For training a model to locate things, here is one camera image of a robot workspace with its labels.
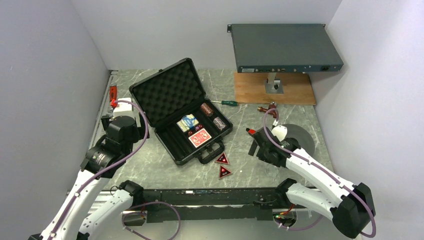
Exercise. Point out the poker chip roll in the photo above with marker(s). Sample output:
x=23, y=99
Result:
x=206, y=109
x=219, y=123

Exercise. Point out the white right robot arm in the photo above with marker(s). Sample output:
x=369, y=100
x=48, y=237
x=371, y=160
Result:
x=349, y=206

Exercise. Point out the grey rack-mount network device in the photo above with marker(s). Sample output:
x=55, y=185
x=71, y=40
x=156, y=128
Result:
x=283, y=48

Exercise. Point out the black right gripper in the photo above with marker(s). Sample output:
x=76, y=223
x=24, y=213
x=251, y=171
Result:
x=262, y=157

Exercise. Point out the upper red triangle button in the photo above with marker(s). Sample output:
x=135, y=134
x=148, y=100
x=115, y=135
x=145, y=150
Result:
x=223, y=159

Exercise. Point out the red playing card deck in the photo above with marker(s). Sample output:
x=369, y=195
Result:
x=199, y=138

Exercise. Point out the red-handled adjustable wrench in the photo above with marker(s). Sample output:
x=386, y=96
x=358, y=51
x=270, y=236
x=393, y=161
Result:
x=113, y=92

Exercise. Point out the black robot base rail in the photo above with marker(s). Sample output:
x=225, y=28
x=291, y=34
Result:
x=258, y=203

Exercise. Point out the metal device stand bracket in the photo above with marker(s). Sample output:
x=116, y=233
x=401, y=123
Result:
x=272, y=84

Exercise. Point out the black foam-lined carrying case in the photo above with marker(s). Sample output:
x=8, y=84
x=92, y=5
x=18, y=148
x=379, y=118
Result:
x=166, y=97

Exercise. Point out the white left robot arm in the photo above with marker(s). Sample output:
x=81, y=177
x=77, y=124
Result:
x=73, y=220

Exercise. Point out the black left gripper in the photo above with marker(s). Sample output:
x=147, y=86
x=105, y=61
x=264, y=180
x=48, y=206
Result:
x=140, y=131

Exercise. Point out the red dice set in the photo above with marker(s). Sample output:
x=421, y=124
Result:
x=194, y=129

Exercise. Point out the plywood base board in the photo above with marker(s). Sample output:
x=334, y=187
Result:
x=296, y=89

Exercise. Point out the blue playing card deck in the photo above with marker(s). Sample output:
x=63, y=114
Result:
x=187, y=122

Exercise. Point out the lower red all-in triangle button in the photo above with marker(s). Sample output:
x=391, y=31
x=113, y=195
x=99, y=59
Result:
x=223, y=172

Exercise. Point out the green-handled screwdriver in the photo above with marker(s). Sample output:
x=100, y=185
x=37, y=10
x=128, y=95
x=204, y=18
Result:
x=227, y=103

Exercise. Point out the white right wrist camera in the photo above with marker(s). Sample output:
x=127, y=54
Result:
x=279, y=132

